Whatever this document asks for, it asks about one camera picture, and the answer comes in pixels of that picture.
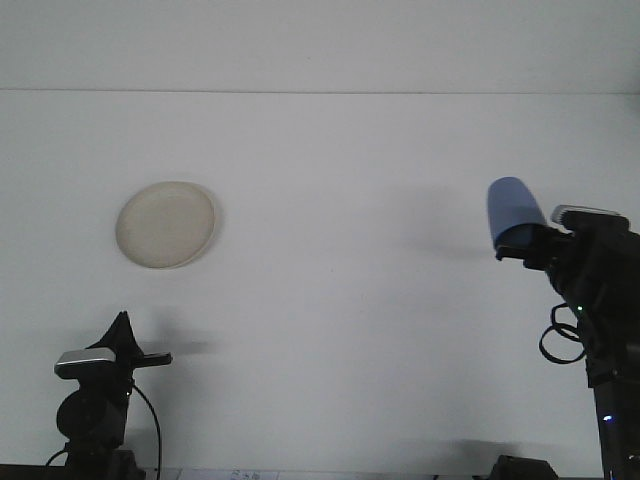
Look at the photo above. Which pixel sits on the white printed paper sheet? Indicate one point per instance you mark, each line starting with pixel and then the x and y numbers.
pixel 240 475

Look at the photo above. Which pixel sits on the pale round plate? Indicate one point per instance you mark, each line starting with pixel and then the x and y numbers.
pixel 165 225

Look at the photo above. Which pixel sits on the pale grey camera box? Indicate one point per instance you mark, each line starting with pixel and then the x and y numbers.
pixel 85 361
pixel 559 214

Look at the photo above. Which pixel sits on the pale blue cup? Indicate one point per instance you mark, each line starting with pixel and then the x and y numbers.
pixel 510 205

